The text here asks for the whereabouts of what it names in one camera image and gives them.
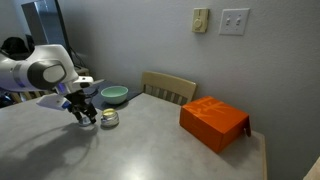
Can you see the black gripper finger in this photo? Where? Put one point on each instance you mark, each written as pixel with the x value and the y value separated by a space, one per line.
pixel 78 115
pixel 92 116

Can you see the black bag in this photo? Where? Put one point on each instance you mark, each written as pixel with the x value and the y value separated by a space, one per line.
pixel 14 45

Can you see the light wooden side cabinet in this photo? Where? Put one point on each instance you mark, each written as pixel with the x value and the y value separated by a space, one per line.
pixel 83 71

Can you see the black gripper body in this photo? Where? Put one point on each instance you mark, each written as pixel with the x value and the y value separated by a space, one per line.
pixel 81 100

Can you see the beige wooden furniture corner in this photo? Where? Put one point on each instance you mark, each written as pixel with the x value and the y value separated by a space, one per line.
pixel 314 171

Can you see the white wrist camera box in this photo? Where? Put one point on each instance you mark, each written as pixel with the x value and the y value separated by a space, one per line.
pixel 53 101

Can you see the silver metal stand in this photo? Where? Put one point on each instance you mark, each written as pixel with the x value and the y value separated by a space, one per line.
pixel 46 23

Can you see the round silver metal lid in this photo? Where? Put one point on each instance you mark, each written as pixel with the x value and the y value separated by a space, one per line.
pixel 85 122

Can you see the dark grey cloth placemat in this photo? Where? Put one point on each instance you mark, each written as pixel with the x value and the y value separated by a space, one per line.
pixel 133 94

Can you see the small glass candle jar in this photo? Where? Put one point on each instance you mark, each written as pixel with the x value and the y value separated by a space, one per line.
pixel 109 118

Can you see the orange cardboard box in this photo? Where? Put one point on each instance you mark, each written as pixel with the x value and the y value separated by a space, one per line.
pixel 213 125

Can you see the white double light switch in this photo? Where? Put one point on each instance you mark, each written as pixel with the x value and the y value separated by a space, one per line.
pixel 234 21

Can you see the beige wall thermostat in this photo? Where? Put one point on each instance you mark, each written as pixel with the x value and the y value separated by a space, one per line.
pixel 200 20

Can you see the mint green bowl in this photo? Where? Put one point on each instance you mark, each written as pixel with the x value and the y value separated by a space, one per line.
pixel 115 95

